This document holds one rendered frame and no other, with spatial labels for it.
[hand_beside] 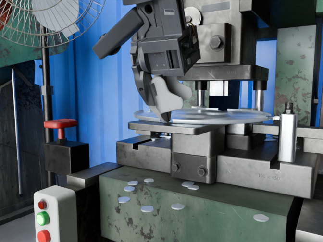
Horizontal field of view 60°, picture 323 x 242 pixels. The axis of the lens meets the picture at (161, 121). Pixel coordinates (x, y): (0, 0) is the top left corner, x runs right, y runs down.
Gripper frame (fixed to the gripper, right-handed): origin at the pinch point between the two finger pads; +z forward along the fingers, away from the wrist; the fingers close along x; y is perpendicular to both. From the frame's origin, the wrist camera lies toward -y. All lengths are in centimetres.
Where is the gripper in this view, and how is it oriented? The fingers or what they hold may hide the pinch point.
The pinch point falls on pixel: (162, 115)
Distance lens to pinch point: 48.6
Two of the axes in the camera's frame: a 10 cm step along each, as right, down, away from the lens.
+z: 2.1, 8.6, 4.7
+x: 4.4, -5.1, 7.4
